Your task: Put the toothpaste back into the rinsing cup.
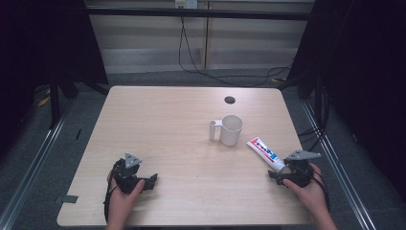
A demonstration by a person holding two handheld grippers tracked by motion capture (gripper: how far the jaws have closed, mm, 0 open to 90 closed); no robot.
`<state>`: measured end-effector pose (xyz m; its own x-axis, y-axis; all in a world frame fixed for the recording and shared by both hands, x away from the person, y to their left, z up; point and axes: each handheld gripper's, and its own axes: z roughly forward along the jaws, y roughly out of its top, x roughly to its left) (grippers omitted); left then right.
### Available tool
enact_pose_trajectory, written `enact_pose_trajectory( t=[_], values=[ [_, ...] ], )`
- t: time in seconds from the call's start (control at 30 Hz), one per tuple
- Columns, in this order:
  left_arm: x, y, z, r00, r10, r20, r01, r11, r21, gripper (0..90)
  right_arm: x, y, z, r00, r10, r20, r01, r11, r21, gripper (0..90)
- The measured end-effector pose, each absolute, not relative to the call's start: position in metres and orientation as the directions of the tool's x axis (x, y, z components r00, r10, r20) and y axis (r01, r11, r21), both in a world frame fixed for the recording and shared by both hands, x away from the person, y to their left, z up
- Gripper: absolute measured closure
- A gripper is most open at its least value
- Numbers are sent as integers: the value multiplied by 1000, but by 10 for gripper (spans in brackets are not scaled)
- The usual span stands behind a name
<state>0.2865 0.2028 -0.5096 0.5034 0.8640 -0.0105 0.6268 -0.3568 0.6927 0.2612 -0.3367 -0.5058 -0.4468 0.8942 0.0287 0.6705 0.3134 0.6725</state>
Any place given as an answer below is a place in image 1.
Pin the white wall socket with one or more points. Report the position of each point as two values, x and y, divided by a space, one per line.
186 4

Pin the metal floor rail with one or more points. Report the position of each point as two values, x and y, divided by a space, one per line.
338 172
28 172

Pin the dark curtain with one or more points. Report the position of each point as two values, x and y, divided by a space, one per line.
360 64
41 41

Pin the black horizontal frame bar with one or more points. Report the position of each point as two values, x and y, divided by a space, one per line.
198 13

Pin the yellow floor tape piece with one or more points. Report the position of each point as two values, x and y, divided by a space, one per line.
43 101

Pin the white toothpaste tube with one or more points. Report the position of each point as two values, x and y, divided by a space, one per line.
266 153

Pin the dark round table grommet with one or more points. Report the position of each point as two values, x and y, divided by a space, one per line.
230 100

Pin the person's left hand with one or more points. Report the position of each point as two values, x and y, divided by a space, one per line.
123 199

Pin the black metal stand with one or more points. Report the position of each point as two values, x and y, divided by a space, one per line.
55 102

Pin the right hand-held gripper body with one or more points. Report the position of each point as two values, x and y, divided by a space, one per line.
300 169

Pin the person's right hand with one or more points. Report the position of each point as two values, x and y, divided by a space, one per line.
308 195

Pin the grey tape strip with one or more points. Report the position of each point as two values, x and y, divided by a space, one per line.
67 199

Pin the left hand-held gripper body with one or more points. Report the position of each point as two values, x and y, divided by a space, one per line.
127 174

